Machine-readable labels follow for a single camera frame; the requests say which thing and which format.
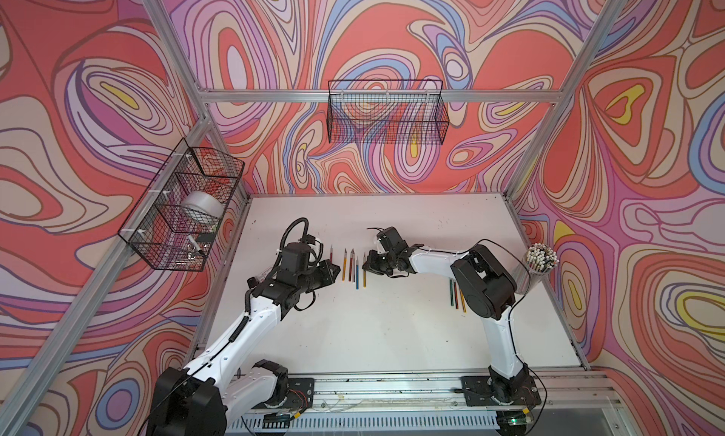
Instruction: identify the aluminium frame corner post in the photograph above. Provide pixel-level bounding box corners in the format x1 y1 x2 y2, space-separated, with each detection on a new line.
132 0 253 202

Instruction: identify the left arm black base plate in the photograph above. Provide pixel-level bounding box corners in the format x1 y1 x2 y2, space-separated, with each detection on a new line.
264 377 315 411

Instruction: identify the black wire basket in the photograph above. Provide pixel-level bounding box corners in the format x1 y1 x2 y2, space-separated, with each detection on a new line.
118 139 245 272
327 77 449 145

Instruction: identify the left black wire basket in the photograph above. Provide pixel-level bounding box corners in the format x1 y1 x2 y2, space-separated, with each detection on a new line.
118 139 245 272

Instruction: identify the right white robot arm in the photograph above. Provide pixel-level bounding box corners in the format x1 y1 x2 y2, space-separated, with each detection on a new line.
364 226 539 406

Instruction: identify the dark red carving knife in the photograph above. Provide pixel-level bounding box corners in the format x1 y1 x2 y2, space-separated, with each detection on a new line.
451 282 459 309

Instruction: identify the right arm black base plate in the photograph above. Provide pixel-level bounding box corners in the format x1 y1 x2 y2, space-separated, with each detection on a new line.
459 372 542 409

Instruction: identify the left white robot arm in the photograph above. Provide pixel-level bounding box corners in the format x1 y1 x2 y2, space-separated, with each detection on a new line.
145 235 341 435

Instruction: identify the back black wire basket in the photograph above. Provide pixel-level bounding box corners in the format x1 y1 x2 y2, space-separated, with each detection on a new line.
327 77 449 145

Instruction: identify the silver tape roll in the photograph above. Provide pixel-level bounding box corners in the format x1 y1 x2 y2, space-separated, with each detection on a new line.
180 190 225 226

